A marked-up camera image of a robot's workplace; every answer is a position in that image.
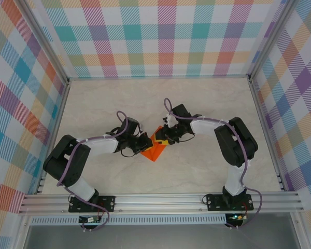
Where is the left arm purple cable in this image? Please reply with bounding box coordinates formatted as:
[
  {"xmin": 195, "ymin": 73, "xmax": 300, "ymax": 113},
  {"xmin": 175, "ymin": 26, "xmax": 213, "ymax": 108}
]
[{"xmin": 56, "ymin": 110, "xmax": 132, "ymax": 232}]

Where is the aluminium side frame rail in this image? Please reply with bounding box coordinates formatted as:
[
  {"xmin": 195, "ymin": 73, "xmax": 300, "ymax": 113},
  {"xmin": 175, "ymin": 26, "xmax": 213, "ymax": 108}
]
[
  {"xmin": 36, "ymin": 79, "xmax": 72, "ymax": 195},
  {"xmin": 248, "ymin": 77, "xmax": 288, "ymax": 192}
]

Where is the orange paper sheet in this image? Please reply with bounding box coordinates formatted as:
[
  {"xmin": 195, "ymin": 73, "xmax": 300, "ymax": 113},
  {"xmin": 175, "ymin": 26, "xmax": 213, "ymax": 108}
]
[{"xmin": 140, "ymin": 126, "xmax": 167, "ymax": 162}]

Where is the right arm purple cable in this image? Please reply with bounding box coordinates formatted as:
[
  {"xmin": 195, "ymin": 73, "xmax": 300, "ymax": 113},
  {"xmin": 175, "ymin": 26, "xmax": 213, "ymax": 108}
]
[{"xmin": 163, "ymin": 98, "xmax": 263, "ymax": 230}]

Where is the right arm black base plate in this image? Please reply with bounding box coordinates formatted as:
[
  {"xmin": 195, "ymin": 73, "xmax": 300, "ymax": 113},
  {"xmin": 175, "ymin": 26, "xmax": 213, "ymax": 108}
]
[{"xmin": 206, "ymin": 193, "xmax": 254, "ymax": 212}]

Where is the grey metal panel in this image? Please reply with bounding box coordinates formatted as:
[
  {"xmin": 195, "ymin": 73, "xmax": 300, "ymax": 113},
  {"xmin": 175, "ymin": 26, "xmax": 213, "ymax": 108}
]
[{"xmin": 24, "ymin": 223, "xmax": 300, "ymax": 249}]

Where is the aluminium frame post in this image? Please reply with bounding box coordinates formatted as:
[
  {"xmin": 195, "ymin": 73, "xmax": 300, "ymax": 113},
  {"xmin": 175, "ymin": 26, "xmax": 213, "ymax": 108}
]
[
  {"xmin": 17, "ymin": 0, "xmax": 70, "ymax": 86},
  {"xmin": 247, "ymin": 0, "xmax": 300, "ymax": 83}
]

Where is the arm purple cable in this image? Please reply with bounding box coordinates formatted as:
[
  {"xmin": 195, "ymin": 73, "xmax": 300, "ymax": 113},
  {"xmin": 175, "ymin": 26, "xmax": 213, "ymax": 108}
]
[
  {"xmin": 163, "ymin": 98, "xmax": 263, "ymax": 230},
  {"xmin": 56, "ymin": 110, "xmax": 132, "ymax": 232}
]

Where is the wide aluminium mounting rail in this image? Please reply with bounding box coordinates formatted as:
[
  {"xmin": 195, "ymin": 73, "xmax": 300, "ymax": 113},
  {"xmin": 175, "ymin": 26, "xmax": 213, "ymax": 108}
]
[{"xmin": 18, "ymin": 191, "xmax": 305, "ymax": 215}]

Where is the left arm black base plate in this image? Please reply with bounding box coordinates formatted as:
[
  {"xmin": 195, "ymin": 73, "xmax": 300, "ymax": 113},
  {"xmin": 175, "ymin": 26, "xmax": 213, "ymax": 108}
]
[{"xmin": 68, "ymin": 195, "xmax": 117, "ymax": 214}]

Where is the white slotted cable duct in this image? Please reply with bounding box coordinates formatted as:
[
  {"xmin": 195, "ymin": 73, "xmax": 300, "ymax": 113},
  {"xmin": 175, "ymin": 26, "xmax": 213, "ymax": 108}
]
[{"xmin": 31, "ymin": 214, "xmax": 228, "ymax": 226}]

